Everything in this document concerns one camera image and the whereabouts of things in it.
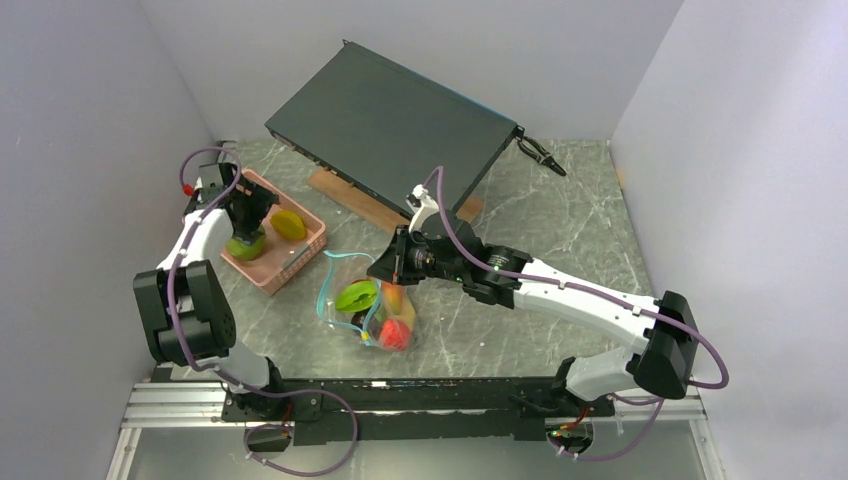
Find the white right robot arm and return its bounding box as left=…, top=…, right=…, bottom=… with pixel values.
left=367, top=222, right=697, bottom=415

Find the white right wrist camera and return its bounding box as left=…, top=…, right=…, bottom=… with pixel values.
left=406, top=184, right=440, bottom=232

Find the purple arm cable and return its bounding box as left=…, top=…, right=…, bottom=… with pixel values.
left=165, top=146, right=359, bottom=477
left=423, top=165, right=730, bottom=464

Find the clear zip top bag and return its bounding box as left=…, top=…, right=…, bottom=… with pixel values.
left=315, top=251, right=418, bottom=352

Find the pink plastic basket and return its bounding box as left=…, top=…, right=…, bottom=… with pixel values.
left=220, top=169, right=327, bottom=296

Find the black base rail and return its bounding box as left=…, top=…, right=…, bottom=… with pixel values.
left=221, top=376, right=614, bottom=446

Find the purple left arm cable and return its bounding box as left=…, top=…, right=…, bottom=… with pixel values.
left=165, top=146, right=359, bottom=477

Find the red tomato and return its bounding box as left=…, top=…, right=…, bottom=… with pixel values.
left=378, top=318, right=412, bottom=352

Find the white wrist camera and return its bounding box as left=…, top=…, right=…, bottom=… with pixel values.
left=185, top=162, right=237, bottom=212
left=406, top=184, right=440, bottom=232

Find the orange red pepper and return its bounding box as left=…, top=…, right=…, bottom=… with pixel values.
left=381, top=282, right=405, bottom=315

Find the dark grey network switch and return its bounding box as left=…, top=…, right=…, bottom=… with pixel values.
left=265, top=41, right=519, bottom=175

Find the green cabbage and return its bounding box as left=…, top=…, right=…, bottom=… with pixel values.
left=225, top=228, right=267, bottom=261

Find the black cable connector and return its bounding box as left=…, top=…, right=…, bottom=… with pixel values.
left=516, top=136, right=567, bottom=177

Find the wooden board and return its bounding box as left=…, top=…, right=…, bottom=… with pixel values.
left=308, top=161, right=488, bottom=233

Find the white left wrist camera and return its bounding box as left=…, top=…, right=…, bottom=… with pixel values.
left=185, top=162, right=237, bottom=212

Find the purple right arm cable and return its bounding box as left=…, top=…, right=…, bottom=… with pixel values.
left=423, top=165, right=730, bottom=464

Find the green star fruit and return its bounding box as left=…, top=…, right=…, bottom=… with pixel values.
left=334, top=279, right=378, bottom=314

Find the brown potato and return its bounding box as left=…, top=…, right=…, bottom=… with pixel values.
left=351, top=311, right=368, bottom=331

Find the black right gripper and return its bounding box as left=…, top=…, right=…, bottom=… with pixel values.
left=367, top=224, right=466, bottom=285

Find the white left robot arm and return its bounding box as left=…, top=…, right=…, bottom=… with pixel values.
left=133, top=162, right=288, bottom=420

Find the yellow lemon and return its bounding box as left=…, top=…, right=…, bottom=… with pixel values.
left=395, top=298, right=417, bottom=331

